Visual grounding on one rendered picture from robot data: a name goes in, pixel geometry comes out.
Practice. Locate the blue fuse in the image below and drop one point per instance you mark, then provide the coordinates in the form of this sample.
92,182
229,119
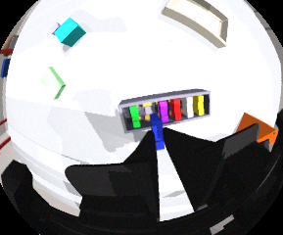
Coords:
158,127

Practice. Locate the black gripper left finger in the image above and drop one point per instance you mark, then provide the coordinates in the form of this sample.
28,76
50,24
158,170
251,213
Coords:
137,175

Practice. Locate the cyan cube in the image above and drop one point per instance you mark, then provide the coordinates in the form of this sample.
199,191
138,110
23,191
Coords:
69,32

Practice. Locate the grey fuse block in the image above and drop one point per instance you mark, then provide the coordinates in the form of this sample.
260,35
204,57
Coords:
182,105

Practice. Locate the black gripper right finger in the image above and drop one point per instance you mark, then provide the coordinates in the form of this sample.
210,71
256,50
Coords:
199,162

